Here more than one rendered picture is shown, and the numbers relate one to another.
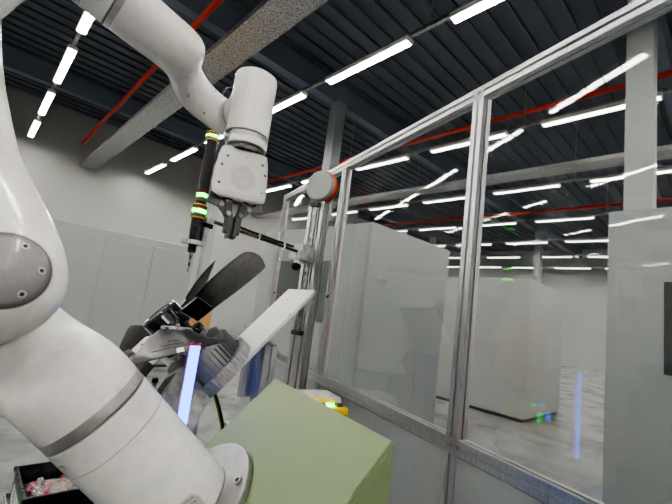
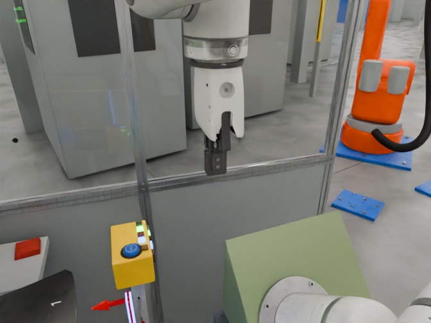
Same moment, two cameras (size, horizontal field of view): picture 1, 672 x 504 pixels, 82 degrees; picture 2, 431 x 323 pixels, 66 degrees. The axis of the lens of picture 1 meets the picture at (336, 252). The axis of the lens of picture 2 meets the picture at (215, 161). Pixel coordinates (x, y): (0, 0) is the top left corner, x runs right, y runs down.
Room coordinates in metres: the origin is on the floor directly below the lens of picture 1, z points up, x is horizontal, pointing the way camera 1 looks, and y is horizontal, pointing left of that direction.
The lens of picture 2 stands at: (0.65, 0.65, 1.67)
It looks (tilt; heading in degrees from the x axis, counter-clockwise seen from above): 27 degrees down; 280
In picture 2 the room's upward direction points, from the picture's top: straight up
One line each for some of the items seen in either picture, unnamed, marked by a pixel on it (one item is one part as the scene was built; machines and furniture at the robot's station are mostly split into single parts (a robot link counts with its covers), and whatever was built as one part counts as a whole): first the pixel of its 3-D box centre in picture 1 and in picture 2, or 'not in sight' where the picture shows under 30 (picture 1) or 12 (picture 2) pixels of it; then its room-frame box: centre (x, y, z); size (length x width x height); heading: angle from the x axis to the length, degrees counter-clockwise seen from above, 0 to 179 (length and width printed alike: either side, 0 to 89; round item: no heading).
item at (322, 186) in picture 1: (322, 187); not in sight; (1.82, 0.11, 1.88); 0.17 x 0.15 x 0.16; 27
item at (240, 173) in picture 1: (240, 174); (215, 93); (0.73, 0.20, 1.54); 0.10 x 0.07 x 0.11; 117
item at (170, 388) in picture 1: (177, 404); not in sight; (1.15, 0.39, 0.98); 0.20 x 0.16 x 0.20; 117
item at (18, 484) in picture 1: (76, 488); not in sight; (0.93, 0.50, 0.85); 0.22 x 0.17 x 0.07; 133
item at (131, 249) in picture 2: not in sight; (131, 250); (0.98, 0.05, 1.08); 0.04 x 0.04 x 0.02
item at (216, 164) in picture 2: (223, 219); (219, 158); (0.72, 0.22, 1.45); 0.03 x 0.03 x 0.07; 27
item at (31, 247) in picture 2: not in sight; (27, 247); (1.45, -0.10, 0.87); 0.08 x 0.08 x 0.02; 35
